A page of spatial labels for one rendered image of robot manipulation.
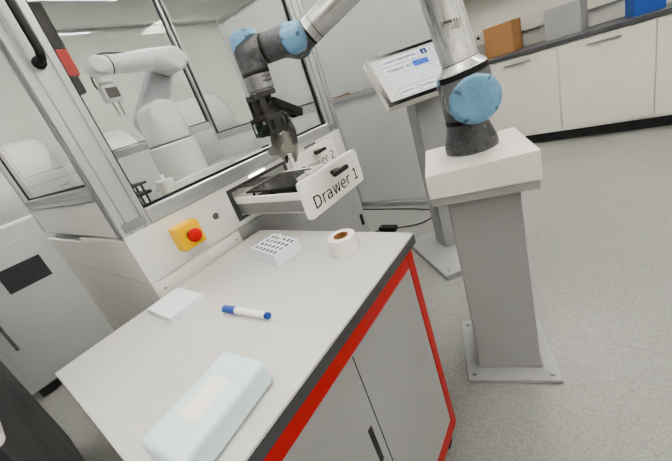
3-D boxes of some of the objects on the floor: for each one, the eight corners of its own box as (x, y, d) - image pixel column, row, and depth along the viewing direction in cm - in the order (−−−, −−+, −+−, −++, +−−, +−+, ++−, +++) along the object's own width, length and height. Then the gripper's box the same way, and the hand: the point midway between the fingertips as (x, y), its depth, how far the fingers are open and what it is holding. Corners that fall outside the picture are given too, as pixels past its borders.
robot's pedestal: (537, 319, 134) (517, 146, 108) (563, 383, 108) (545, 175, 82) (461, 323, 145) (427, 166, 119) (469, 382, 119) (426, 197, 93)
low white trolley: (465, 438, 102) (413, 232, 76) (377, 763, 58) (185, 539, 33) (326, 382, 138) (259, 229, 113) (208, 557, 95) (53, 373, 69)
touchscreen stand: (519, 250, 179) (494, 59, 144) (447, 281, 174) (404, 90, 140) (465, 221, 226) (437, 72, 191) (408, 245, 221) (368, 96, 186)
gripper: (236, 99, 88) (264, 172, 96) (262, 90, 82) (290, 168, 89) (258, 93, 94) (283, 162, 102) (284, 84, 88) (309, 158, 95)
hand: (291, 157), depth 97 cm, fingers open, 3 cm apart
